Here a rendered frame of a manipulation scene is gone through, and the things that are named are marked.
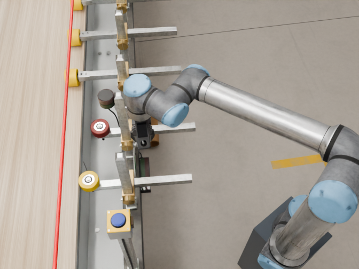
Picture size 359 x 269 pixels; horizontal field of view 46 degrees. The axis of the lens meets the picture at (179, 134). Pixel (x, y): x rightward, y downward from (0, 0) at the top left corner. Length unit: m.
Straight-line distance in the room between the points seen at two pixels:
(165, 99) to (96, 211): 0.81
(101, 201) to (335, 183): 1.16
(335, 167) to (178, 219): 1.55
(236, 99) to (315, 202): 0.39
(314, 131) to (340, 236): 1.53
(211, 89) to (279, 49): 2.10
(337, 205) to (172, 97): 0.58
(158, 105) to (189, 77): 0.15
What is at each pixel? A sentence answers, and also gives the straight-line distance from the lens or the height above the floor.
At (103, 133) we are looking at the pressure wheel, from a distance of 1.82.
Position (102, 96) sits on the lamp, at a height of 1.17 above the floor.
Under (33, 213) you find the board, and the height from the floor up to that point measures 0.90.
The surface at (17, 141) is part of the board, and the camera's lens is 1.90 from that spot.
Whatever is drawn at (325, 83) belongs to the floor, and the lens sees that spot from 3.29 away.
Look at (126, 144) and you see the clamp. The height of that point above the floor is 0.87.
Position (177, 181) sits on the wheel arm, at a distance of 1.74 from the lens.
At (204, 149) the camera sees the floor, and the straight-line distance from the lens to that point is 2.80.
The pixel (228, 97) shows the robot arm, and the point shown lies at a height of 1.37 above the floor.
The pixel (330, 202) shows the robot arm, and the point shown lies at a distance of 1.15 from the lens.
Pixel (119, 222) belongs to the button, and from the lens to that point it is 1.28.
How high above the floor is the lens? 2.43
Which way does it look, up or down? 58 degrees down
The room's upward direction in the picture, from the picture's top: 1 degrees clockwise
